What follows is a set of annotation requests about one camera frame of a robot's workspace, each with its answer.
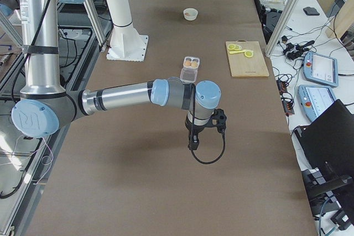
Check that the yellow plastic knife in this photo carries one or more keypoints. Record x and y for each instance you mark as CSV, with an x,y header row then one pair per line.
x,y
237,51

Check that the wooden cutting board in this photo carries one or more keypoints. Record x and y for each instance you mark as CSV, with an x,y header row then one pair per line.
x,y
241,66

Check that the white bowl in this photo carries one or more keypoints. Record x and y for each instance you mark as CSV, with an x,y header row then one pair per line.
x,y
193,12

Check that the clear plastic egg box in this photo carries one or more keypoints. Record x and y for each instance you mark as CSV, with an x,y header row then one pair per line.
x,y
189,74

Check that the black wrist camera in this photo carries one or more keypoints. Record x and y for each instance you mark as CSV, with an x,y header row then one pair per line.
x,y
220,120

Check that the aluminium frame post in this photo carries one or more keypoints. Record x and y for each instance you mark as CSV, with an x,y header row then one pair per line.
x,y
280,26

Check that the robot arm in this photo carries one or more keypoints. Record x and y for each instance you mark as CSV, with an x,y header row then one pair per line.
x,y
45,106

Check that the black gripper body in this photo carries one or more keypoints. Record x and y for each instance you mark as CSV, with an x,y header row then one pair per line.
x,y
195,131

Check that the blue teach pendant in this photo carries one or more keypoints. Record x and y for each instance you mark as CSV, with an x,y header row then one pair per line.
x,y
321,69
315,99

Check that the black laptop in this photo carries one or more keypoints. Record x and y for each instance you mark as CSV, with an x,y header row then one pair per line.
x,y
328,141

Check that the white camera post base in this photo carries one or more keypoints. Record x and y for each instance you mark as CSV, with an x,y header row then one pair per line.
x,y
126,43

